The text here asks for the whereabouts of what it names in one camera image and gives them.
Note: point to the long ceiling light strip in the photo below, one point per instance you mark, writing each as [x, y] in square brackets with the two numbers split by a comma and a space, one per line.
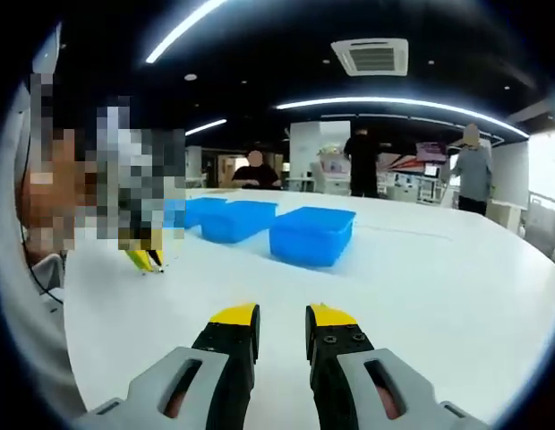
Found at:
[165, 47]

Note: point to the short ceiling light strip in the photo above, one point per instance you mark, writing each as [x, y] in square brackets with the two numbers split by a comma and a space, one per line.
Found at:
[210, 125]

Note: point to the purple wall screen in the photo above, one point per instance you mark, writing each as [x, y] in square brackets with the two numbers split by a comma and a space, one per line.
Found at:
[432, 151]

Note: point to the white chest device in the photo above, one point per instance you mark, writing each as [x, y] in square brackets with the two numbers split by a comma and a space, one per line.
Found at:
[47, 54]

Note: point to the person's light shirt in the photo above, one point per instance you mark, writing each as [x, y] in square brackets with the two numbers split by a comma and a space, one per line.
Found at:
[31, 336]

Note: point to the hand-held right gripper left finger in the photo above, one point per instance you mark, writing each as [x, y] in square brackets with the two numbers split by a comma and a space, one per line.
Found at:
[228, 367]

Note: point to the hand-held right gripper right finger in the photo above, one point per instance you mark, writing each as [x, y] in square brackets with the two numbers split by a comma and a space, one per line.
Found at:
[340, 367]

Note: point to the blue plastic bin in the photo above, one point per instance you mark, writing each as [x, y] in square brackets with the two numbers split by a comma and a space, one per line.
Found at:
[237, 224]
[313, 242]
[201, 210]

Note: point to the ceiling air conditioner vent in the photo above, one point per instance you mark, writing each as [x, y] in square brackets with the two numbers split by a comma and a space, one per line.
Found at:
[371, 58]

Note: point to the red blue wall banner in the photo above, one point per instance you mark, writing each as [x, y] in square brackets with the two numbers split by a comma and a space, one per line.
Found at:
[403, 162]

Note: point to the round ceiling smoke detector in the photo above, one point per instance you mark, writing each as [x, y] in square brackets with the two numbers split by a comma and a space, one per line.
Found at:
[191, 76]

